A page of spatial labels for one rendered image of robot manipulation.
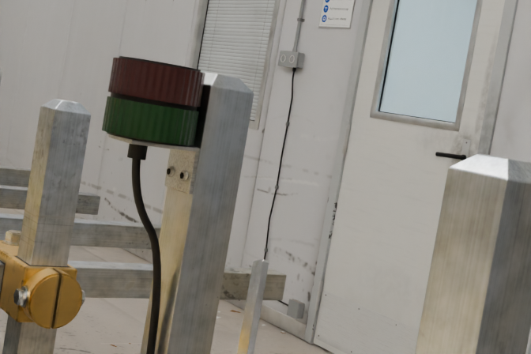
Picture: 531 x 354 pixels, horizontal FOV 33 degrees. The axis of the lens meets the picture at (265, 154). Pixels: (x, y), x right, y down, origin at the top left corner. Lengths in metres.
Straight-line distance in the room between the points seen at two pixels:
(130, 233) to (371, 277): 3.20
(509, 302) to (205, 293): 0.26
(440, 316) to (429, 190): 3.69
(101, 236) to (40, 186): 0.37
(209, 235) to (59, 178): 0.25
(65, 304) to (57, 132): 0.15
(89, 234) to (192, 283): 0.58
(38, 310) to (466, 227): 0.49
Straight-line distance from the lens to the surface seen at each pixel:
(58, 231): 0.83
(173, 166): 0.61
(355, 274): 4.43
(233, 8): 5.65
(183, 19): 6.07
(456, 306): 0.42
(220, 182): 0.60
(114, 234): 1.19
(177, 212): 0.61
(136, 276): 0.93
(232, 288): 0.99
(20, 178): 1.67
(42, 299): 0.81
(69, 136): 0.82
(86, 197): 1.44
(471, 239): 0.41
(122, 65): 0.57
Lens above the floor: 1.14
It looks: 3 degrees down
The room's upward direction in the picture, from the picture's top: 10 degrees clockwise
